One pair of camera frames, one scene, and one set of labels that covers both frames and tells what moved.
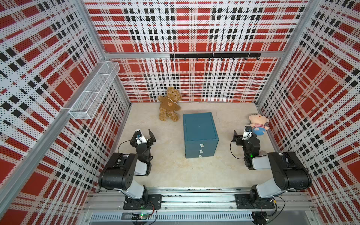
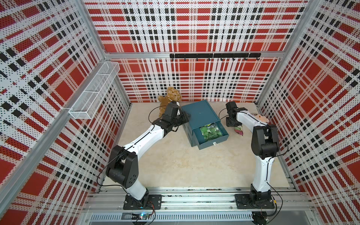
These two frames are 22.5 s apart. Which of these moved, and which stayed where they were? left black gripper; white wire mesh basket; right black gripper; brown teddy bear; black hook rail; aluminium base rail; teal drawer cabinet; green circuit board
Moved: left black gripper; teal drawer cabinet; right black gripper
Stayed: green circuit board; white wire mesh basket; black hook rail; aluminium base rail; brown teddy bear
